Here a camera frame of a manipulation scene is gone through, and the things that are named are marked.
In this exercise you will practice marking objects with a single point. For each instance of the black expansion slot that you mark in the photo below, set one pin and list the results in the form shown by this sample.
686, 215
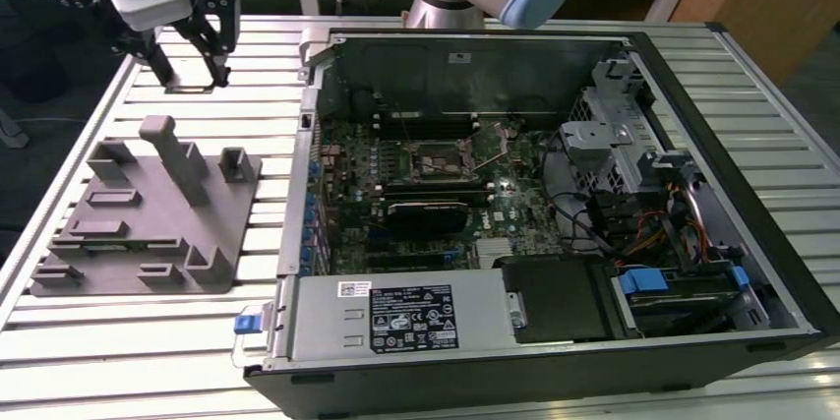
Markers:
403, 259

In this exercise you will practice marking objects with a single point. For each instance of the metal disk bay cage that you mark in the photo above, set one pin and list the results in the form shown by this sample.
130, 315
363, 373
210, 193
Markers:
591, 137

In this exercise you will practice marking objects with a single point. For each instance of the hard disk in blue carrier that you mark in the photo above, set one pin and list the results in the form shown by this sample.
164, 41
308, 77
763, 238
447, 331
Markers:
643, 282

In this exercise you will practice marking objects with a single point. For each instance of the green RAM stick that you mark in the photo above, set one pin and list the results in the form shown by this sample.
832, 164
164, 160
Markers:
131, 244

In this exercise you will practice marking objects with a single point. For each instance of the CPU socket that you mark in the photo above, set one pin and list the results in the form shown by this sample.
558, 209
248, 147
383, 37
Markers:
439, 159

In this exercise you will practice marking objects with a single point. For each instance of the grey parts rack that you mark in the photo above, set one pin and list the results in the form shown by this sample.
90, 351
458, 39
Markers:
223, 203

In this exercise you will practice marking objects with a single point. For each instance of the thin metal locking lever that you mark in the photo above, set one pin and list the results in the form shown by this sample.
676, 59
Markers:
499, 154
408, 131

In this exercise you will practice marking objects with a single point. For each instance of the green motherboard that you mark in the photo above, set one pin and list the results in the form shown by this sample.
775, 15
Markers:
531, 203

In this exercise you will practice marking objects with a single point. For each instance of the silver CPU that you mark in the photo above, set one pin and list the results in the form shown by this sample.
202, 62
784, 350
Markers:
191, 90

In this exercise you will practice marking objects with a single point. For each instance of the blue case latch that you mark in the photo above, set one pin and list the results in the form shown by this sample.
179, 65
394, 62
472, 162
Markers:
248, 324

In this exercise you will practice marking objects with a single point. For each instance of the black expansion card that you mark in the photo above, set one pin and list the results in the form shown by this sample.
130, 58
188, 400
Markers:
427, 221

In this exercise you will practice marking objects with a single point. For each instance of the grey power supply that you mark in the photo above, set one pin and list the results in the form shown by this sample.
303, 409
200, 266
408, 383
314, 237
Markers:
315, 321

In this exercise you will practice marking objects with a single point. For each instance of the black plastic drive cover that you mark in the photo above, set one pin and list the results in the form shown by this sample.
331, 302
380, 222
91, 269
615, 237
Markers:
558, 297

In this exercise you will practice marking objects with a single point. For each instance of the grey metal stand foot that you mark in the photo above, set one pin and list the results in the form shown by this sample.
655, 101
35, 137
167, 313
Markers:
12, 132

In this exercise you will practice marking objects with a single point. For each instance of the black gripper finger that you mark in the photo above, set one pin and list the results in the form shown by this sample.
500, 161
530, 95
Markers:
160, 73
220, 73

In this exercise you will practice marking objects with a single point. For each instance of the silver chipset heat sink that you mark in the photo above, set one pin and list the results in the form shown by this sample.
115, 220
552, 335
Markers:
495, 249

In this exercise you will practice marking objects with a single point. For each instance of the black PC case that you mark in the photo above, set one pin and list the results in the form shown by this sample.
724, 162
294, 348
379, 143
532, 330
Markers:
459, 385

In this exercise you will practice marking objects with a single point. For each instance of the RAM slot with white clips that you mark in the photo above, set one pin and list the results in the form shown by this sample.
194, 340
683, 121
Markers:
436, 201
436, 191
427, 128
427, 116

